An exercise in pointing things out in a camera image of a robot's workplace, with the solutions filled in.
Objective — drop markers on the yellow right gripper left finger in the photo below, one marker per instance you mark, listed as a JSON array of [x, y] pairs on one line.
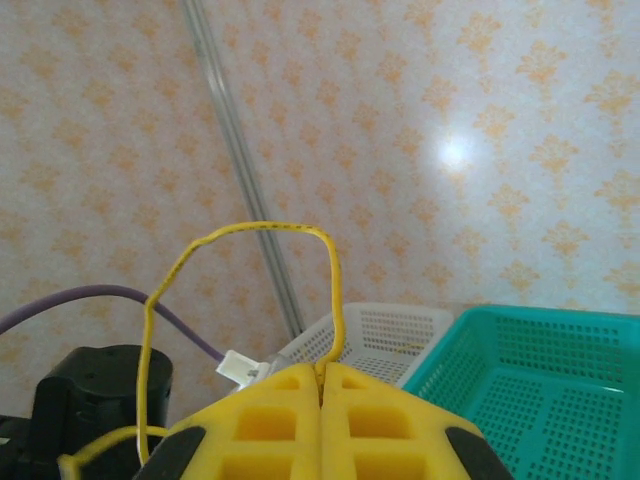
[[225, 450]]

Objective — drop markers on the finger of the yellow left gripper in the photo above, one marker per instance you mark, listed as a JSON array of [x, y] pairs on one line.
[[105, 442]]

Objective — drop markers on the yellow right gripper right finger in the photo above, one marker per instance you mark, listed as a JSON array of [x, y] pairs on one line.
[[430, 435]]

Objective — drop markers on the white plastic basket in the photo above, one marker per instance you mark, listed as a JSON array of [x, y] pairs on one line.
[[400, 307]]

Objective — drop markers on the teal plastic basket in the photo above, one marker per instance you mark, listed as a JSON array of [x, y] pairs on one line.
[[550, 315]]

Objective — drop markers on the aluminium frame post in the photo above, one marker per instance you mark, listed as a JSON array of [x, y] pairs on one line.
[[235, 135]]

